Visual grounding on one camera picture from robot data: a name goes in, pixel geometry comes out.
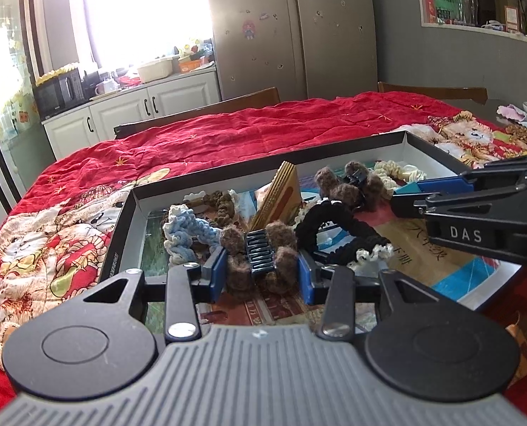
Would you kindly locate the pink white cloth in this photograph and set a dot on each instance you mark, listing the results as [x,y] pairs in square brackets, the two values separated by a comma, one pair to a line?
[512,113]

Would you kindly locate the blue crocheted scrunchie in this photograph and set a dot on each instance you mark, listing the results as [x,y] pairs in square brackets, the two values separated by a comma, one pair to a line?
[181,226]

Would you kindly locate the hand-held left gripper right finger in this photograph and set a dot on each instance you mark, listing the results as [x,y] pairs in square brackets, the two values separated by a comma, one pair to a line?
[305,277]

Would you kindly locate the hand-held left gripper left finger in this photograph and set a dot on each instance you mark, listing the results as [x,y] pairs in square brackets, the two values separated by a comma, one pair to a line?
[217,273]

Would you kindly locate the yellow flower garland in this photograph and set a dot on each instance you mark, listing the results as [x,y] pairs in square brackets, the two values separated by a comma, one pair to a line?
[55,75]

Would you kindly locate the black crocheted scrunchie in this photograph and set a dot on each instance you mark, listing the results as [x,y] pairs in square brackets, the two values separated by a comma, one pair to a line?
[308,222]

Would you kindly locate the red printed blanket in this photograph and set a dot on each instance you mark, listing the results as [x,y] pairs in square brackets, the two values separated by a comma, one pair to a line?
[245,128]

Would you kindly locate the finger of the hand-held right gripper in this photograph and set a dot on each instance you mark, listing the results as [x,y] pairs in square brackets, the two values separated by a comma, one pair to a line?
[441,184]
[410,206]

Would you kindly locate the white mug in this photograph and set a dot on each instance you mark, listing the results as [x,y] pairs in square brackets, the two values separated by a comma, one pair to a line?
[106,88]

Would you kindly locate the dark framed glass door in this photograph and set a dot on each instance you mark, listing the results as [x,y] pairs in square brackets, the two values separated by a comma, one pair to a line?
[27,31]

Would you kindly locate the brown fuzzy hair claw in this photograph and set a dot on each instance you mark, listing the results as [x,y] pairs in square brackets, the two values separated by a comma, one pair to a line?
[334,186]
[259,253]

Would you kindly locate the dark wooden chair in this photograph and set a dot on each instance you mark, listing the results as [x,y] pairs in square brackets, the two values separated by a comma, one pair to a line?
[445,93]
[254,100]

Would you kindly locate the brown crocheted scrunchie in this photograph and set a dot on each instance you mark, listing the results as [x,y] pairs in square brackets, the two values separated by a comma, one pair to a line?
[221,206]

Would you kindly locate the clear drinking glass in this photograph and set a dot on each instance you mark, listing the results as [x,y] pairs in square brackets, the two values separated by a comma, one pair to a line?
[470,9]

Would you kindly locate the white casserole dish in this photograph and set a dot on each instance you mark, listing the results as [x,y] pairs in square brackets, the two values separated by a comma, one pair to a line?
[154,71]

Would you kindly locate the white kitchen cabinet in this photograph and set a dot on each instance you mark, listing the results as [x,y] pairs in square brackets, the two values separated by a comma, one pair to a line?
[121,115]

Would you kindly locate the beige crocheted scrunchie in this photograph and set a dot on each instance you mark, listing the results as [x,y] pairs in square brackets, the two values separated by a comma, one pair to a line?
[388,171]

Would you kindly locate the black microwave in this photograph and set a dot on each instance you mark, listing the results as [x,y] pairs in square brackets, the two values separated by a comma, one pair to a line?
[57,95]

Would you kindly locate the orange box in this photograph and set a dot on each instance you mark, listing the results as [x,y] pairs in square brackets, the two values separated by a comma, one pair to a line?
[191,66]

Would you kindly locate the cartoon fridge sticker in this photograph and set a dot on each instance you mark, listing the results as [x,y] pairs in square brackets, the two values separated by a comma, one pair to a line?
[248,29]

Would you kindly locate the black shallow box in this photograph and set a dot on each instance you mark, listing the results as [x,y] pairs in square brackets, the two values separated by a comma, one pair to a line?
[119,230]

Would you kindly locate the steel refrigerator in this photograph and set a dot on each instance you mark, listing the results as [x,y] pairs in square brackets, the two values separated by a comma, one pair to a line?
[290,31]

